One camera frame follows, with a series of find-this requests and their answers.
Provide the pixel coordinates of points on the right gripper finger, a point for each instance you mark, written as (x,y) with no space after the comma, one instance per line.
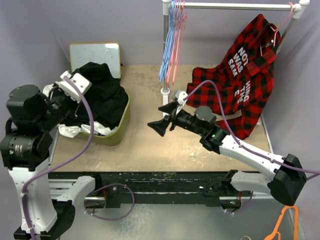
(169,108)
(159,126)

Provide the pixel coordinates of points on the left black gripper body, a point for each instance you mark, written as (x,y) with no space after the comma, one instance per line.
(59,107)

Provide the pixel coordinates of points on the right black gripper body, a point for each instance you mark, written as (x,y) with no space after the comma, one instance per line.
(183,120)

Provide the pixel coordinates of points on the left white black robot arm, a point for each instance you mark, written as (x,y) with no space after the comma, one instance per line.
(25,153)

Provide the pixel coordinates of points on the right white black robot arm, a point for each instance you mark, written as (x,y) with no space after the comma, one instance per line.
(280,176)

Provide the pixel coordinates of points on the red black plaid shirt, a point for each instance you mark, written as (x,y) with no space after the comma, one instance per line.
(242,82)

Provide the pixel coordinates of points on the white cloth in basket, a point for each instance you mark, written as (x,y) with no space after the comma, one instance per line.
(74,130)

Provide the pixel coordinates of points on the olive green laundry basket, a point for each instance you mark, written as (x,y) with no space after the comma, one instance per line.
(115,132)

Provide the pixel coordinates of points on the small whiteboard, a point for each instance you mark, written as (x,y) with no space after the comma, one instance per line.
(108,53)

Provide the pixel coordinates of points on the white metal clothes rack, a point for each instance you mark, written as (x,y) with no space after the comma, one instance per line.
(304,3)

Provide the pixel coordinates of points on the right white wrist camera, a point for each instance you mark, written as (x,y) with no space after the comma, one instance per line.
(180,97)

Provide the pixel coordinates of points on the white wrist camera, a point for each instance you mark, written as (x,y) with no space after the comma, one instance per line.
(73,85)
(180,97)

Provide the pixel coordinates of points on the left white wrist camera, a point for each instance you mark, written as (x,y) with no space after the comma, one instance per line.
(73,85)

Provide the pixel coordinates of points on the blue wire hanger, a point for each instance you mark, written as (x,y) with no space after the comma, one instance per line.
(170,9)

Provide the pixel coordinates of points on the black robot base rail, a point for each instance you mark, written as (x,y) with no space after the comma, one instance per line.
(156,187)

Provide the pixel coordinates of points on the pink wire hanger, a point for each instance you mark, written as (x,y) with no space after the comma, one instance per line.
(180,21)

